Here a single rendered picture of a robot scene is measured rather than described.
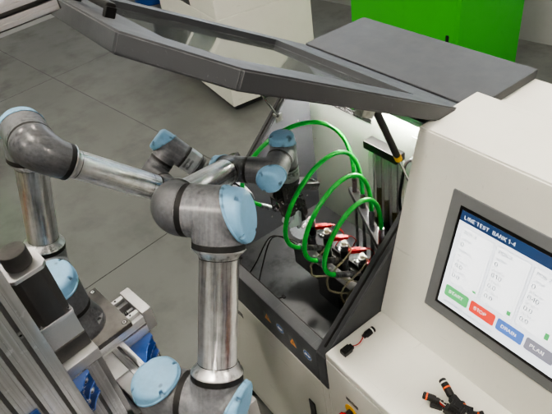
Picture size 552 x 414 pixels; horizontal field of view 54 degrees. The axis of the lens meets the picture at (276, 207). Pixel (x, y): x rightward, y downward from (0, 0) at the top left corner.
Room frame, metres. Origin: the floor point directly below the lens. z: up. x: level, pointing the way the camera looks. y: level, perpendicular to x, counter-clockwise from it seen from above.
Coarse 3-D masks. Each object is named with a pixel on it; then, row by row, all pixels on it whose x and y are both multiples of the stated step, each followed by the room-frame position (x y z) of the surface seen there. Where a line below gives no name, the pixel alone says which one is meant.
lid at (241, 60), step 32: (64, 0) 1.12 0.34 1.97; (96, 0) 1.08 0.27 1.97; (96, 32) 0.96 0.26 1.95; (128, 32) 0.91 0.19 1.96; (160, 32) 1.18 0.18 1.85; (192, 32) 1.36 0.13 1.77; (224, 32) 1.58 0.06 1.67; (256, 32) 1.74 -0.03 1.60; (160, 64) 0.87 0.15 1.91; (192, 64) 0.86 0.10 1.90; (224, 64) 0.86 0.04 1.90; (256, 64) 0.95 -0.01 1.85; (288, 64) 1.24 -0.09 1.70; (320, 64) 1.46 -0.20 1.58; (352, 64) 1.56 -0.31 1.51; (288, 96) 0.89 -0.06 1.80; (320, 96) 0.93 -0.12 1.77; (352, 96) 0.97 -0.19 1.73; (384, 96) 1.02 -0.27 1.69; (416, 96) 1.16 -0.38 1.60
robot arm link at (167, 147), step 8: (160, 136) 1.44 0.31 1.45; (168, 136) 1.45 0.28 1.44; (176, 136) 1.47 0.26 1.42; (152, 144) 1.44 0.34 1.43; (160, 144) 1.43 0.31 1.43; (168, 144) 1.43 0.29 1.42; (176, 144) 1.44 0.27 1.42; (184, 144) 1.45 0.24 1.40; (152, 152) 1.44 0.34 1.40; (160, 152) 1.42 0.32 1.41; (168, 152) 1.42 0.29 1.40; (176, 152) 1.42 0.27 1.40; (184, 152) 1.42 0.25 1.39; (168, 160) 1.41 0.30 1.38; (176, 160) 1.41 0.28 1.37; (184, 160) 1.41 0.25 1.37
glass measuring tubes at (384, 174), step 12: (372, 144) 1.44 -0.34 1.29; (384, 144) 1.43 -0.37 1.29; (372, 156) 1.45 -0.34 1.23; (384, 156) 1.39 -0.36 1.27; (372, 168) 1.45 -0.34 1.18; (384, 168) 1.40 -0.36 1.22; (396, 168) 1.36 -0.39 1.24; (372, 180) 1.45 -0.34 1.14; (384, 180) 1.40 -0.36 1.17; (396, 180) 1.36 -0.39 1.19; (372, 192) 1.45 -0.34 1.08; (384, 192) 1.40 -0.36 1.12; (396, 192) 1.36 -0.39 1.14; (384, 204) 1.40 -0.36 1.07; (396, 204) 1.36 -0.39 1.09; (384, 216) 1.40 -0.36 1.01; (396, 216) 1.37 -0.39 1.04; (384, 228) 1.40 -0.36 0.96
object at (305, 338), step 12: (240, 264) 1.35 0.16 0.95; (240, 276) 1.30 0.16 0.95; (252, 276) 1.29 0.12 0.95; (240, 288) 1.30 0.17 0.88; (252, 288) 1.23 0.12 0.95; (264, 288) 1.22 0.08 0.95; (240, 300) 1.32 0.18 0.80; (252, 300) 1.24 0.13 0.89; (264, 300) 1.17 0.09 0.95; (276, 300) 1.17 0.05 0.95; (252, 312) 1.26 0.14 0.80; (276, 312) 1.12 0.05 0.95; (288, 312) 1.11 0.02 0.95; (264, 324) 1.20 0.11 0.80; (288, 324) 1.06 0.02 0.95; (300, 324) 1.05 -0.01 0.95; (276, 336) 1.14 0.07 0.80; (300, 336) 1.01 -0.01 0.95; (312, 336) 1.00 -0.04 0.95; (288, 348) 1.08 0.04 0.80; (300, 348) 1.02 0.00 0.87; (312, 348) 0.97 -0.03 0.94; (300, 360) 1.03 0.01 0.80; (312, 360) 0.97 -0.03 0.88; (312, 372) 0.98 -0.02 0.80
